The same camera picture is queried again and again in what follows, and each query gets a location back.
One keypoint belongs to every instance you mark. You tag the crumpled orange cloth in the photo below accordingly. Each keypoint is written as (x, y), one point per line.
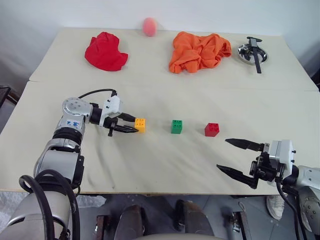
(197, 52)

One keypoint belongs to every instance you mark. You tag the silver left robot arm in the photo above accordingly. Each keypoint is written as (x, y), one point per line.
(57, 160)

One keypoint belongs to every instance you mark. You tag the yellow toy brick cube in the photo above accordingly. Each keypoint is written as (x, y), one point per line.
(140, 126)

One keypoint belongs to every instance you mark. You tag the crumpled red cloth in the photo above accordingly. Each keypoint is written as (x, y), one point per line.
(106, 52)

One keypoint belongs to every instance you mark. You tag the white sneaker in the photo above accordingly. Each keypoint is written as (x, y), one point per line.
(275, 206)

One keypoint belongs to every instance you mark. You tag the black box beside table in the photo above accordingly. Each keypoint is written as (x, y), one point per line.
(6, 93)

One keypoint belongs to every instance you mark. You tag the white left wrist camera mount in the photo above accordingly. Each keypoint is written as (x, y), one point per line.
(113, 103)

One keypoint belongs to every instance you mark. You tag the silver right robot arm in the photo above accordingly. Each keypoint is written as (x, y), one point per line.
(310, 175)

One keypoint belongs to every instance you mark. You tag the dark rounded shape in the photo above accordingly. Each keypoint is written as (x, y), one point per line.
(192, 217)
(132, 220)

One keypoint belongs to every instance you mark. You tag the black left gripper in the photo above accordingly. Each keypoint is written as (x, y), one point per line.
(110, 123)

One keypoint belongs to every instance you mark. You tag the pink ball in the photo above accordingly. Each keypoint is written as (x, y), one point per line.
(150, 26)

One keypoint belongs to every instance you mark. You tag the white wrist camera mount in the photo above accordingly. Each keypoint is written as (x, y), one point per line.
(113, 103)
(283, 152)

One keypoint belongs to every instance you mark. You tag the black caliper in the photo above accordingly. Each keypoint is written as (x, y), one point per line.
(256, 57)

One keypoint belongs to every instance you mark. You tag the green toy brick cube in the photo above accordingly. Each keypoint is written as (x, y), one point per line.
(176, 127)

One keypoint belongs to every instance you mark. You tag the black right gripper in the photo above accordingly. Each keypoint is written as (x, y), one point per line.
(263, 168)

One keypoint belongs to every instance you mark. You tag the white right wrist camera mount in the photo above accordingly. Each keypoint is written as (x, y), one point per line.
(283, 152)

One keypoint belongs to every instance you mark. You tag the shiny steel bowl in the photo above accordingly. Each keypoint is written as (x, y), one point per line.
(245, 52)

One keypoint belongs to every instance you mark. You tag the dark metal table leg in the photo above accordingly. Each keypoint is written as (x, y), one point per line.
(100, 227)
(241, 226)

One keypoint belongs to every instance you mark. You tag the red toy brick cube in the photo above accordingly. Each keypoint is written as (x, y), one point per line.
(211, 130)

